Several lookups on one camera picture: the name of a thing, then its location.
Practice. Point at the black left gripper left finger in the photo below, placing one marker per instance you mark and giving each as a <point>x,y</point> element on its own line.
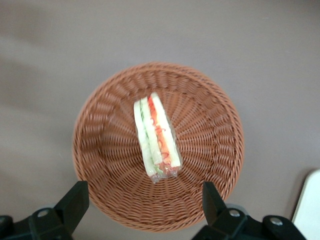
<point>75,200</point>

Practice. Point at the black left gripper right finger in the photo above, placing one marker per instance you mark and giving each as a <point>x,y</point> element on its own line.
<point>212,202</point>

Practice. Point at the triangle sandwich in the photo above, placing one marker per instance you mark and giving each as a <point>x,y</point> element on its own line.
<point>155,130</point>

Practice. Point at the brown round wicker basket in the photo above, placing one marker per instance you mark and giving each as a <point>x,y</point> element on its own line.
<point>200,125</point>

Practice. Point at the cream plastic tray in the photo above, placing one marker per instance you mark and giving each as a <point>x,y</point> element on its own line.
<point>310,212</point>

